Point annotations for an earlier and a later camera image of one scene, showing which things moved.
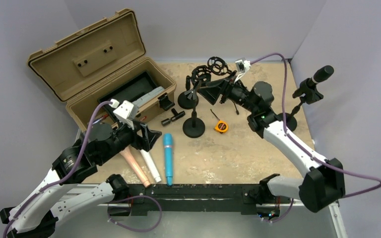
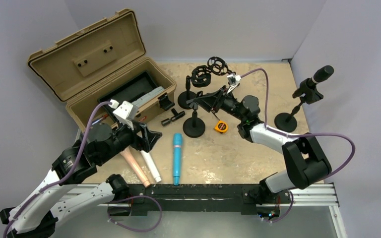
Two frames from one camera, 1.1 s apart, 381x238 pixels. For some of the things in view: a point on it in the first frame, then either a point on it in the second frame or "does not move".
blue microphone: [168, 141] → [177, 142]
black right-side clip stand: [309, 92] does not move
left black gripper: [149, 137] does not move
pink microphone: [127, 153] does not move
